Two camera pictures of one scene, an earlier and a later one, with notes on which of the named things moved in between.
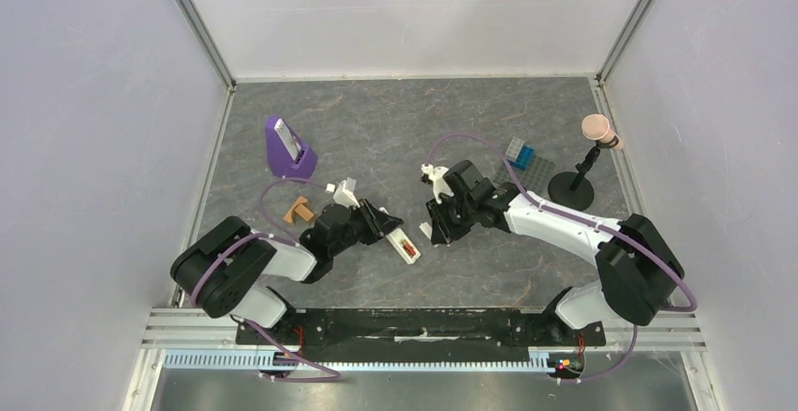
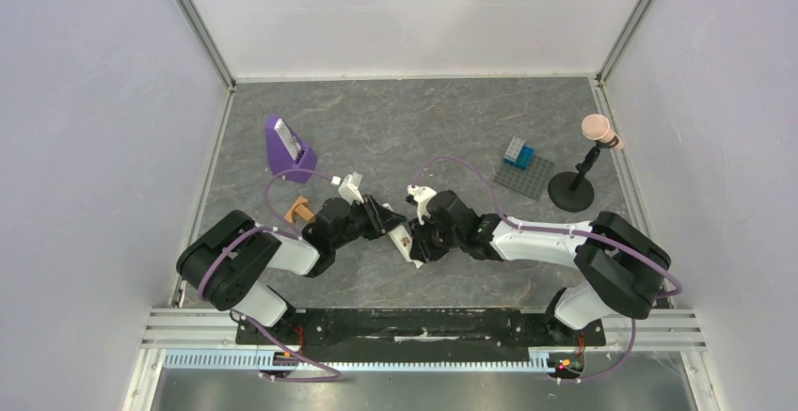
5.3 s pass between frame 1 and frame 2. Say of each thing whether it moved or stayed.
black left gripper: stayed
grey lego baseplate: stayed
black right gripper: moved
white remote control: stayed
